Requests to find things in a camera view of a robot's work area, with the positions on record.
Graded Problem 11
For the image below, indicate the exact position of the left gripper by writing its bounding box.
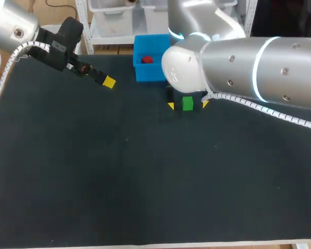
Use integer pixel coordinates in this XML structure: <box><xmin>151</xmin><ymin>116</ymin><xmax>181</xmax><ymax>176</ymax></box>
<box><xmin>27</xmin><ymin>16</ymin><xmax>117</xmax><ymax>89</ymax></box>

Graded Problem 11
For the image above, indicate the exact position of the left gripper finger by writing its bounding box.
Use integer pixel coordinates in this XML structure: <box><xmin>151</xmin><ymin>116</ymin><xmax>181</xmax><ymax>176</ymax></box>
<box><xmin>166</xmin><ymin>86</ymin><xmax>175</xmax><ymax>110</ymax></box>

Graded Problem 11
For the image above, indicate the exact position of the green cube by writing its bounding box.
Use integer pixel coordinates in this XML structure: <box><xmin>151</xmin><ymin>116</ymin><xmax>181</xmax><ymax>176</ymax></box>
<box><xmin>181</xmin><ymin>96</ymin><xmax>194</xmax><ymax>112</ymax></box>

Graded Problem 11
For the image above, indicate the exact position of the blue plastic box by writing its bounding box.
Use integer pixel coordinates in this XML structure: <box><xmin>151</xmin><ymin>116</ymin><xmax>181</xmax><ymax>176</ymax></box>
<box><xmin>132</xmin><ymin>33</ymin><xmax>171</xmax><ymax>84</ymax></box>

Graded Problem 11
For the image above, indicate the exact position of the white metal shelf rack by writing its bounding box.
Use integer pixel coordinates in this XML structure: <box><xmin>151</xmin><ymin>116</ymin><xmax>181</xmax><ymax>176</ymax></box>
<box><xmin>75</xmin><ymin>0</ymin><xmax>252</xmax><ymax>56</ymax></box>

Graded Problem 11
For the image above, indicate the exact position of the translucent plastic storage bin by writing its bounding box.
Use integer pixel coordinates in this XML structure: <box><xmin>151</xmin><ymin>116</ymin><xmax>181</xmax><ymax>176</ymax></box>
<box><xmin>140</xmin><ymin>0</ymin><xmax>172</xmax><ymax>36</ymax></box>
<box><xmin>89</xmin><ymin>0</ymin><xmax>135</xmax><ymax>38</ymax></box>

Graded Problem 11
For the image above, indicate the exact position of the white cable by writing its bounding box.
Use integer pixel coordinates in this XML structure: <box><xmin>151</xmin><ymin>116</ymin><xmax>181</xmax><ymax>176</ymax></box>
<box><xmin>0</xmin><ymin>41</ymin><xmax>53</xmax><ymax>107</ymax></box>
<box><xmin>201</xmin><ymin>91</ymin><xmax>311</xmax><ymax>131</ymax></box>

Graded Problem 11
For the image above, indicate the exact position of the black cable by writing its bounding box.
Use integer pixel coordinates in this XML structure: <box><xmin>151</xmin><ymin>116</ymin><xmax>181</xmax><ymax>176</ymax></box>
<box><xmin>45</xmin><ymin>0</ymin><xmax>78</xmax><ymax>27</ymax></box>

